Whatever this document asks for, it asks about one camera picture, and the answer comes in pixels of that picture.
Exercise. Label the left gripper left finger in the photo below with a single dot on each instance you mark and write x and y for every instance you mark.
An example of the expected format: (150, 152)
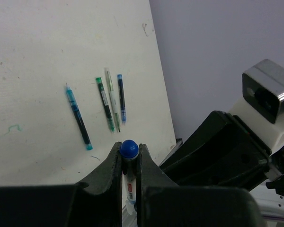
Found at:
(98, 198)

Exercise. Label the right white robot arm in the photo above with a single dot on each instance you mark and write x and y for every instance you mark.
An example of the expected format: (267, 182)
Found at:
(269, 195)

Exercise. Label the clear blue pen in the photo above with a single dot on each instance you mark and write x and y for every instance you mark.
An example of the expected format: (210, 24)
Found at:
(129, 151)

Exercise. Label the dark navy pen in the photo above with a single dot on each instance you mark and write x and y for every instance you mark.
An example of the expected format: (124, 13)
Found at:
(122, 100)

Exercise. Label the light green white pen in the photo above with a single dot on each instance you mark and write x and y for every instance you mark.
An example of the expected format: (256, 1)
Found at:
(112, 98)

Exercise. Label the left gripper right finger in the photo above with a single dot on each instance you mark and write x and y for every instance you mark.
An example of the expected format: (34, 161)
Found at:
(152, 201)

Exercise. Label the light blue pen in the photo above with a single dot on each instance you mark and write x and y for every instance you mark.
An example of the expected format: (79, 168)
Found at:
(78, 117)

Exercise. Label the aluminium front rail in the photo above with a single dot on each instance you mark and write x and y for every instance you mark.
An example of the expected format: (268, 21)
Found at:
(129, 215)

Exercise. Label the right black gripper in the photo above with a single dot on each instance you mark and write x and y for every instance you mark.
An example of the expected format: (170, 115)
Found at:
(223, 151)

